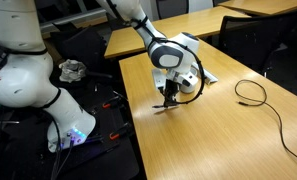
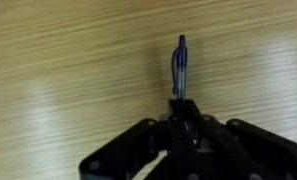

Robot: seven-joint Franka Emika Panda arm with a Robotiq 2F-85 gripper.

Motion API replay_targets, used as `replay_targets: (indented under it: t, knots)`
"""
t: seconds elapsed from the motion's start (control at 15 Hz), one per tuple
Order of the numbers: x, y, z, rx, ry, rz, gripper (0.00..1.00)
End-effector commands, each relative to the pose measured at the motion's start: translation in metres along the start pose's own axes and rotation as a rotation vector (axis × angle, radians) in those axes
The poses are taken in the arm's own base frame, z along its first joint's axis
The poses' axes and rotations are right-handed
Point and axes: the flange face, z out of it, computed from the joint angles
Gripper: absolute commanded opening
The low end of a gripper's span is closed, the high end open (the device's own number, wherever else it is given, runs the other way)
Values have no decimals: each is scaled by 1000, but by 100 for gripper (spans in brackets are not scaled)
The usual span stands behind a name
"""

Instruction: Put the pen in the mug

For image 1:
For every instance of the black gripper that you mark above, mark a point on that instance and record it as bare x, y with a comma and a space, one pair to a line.
172, 86

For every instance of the black pen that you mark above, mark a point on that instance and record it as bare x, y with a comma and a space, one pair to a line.
158, 106

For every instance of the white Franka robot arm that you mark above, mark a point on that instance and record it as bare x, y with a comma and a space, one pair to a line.
21, 83

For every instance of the white ceramic mug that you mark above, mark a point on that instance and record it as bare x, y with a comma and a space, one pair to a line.
192, 88

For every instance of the white rectangular box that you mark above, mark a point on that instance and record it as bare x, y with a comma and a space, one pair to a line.
210, 78

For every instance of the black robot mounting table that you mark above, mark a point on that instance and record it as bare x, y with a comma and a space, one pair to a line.
114, 160

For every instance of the black mesh office chair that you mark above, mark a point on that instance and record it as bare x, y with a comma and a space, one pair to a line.
248, 36

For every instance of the crumpled grey cloth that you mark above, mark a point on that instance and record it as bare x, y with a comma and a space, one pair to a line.
71, 70

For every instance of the white window ledge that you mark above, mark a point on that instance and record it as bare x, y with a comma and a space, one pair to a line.
71, 18

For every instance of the grey metal rod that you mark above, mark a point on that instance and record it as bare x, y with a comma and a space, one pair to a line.
4, 121

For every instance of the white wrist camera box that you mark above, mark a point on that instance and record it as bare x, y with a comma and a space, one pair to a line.
158, 78

